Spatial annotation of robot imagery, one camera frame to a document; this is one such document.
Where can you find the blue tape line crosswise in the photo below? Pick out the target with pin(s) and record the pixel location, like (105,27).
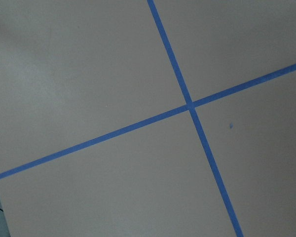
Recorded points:
(159,117)

